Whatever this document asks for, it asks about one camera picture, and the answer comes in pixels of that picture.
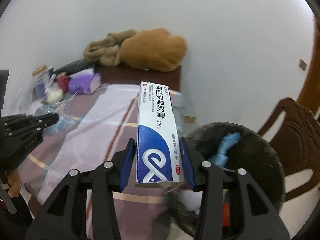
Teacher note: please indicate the white tissue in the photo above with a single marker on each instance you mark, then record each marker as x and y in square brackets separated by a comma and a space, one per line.
[191, 200]

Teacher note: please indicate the white blue medicine box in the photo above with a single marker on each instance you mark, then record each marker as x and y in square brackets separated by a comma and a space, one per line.
[158, 157]

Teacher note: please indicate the white dough in plastic bag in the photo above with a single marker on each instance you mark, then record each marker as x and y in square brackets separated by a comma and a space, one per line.
[53, 92]

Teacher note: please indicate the person's left hand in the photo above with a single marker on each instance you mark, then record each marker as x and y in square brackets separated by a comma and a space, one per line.
[14, 182]

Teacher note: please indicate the clear crumpled plastic bag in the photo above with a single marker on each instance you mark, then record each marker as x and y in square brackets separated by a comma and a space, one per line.
[30, 103]

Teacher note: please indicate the red cardboard box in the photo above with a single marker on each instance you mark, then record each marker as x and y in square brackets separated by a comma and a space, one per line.
[226, 215]

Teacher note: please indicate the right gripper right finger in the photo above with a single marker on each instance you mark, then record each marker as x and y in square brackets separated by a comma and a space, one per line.
[252, 214]

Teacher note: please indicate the blue white gold-lid canister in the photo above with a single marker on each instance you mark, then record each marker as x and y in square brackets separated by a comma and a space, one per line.
[41, 77]

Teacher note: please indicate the black flat case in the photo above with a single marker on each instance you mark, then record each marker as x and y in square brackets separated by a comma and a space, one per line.
[75, 67]

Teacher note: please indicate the red drink can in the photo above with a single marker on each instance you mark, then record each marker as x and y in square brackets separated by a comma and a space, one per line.
[63, 80]

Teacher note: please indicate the purple tissue pack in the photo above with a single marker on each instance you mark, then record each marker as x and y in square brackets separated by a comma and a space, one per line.
[84, 82]

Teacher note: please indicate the black trash bag bin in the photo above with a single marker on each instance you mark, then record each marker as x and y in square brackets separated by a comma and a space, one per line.
[252, 153]

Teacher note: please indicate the clear printed plastic wrapper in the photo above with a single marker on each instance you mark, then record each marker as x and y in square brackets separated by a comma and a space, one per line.
[62, 108]

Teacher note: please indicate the beige fleece blanket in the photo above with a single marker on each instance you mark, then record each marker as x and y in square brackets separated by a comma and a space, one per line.
[107, 51]

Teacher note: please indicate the brown wooden chair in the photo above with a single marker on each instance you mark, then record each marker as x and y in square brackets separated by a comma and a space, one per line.
[297, 141]

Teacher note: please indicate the wall socket plate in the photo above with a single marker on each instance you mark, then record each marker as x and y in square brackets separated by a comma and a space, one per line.
[302, 65]

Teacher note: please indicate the brown cloud-shaped pillow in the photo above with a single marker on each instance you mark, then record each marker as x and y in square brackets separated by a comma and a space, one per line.
[155, 49]

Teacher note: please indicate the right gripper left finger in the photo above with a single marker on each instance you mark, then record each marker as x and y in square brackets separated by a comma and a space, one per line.
[63, 215]

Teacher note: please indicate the patchwork tablecloth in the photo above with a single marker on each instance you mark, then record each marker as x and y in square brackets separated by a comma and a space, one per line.
[104, 122]

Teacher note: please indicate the light blue wrapper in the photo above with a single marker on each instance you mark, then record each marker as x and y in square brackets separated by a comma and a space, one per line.
[228, 141]

